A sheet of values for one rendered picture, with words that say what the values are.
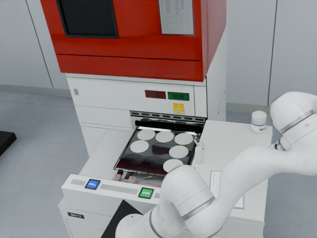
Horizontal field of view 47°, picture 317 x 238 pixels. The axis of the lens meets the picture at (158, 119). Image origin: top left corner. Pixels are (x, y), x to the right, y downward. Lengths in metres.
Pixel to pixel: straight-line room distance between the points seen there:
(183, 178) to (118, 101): 1.08
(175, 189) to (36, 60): 3.40
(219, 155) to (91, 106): 0.85
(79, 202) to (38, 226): 1.22
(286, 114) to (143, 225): 0.62
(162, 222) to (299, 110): 0.55
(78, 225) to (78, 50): 0.90
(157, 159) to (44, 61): 2.66
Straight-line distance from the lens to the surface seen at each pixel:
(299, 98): 1.01
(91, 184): 1.72
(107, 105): 2.16
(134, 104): 2.08
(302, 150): 1.00
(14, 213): 3.16
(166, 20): 1.72
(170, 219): 1.22
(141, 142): 1.98
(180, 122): 2.03
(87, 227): 1.91
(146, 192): 1.62
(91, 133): 2.36
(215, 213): 1.09
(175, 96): 1.95
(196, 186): 1.11
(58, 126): 3.90
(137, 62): 1.86
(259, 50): 3.40
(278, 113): 1.00
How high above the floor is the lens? 2.14
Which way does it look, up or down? 35 degrees down
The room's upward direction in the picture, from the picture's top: 7 degrees counter-clockwise
